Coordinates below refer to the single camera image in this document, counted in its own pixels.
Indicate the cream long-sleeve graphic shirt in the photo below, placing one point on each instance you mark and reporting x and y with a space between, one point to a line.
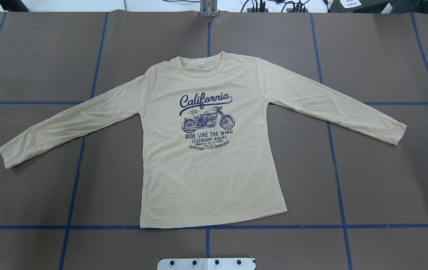
206 152

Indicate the brown paper table cover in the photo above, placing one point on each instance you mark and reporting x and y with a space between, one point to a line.
353 202

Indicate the aluminium frame post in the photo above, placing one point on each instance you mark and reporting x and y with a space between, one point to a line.
208 8

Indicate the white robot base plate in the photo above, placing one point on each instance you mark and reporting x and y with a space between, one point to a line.
207 264

